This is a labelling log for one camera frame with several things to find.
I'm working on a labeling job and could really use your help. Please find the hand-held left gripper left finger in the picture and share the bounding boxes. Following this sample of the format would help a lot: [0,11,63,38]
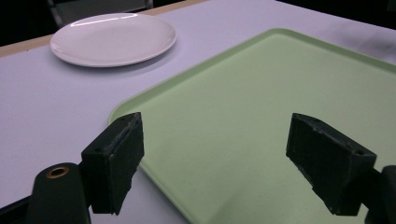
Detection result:
[80,111,146,217]

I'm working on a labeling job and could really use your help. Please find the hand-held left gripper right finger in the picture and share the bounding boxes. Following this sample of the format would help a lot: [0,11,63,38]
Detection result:
[285,112,378,217]

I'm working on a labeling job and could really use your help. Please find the light green tray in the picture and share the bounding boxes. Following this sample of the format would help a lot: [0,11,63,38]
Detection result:
[107,27,396,224]

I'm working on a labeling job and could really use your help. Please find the white plate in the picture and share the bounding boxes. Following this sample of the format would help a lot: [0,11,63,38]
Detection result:
[49,12,178,68]

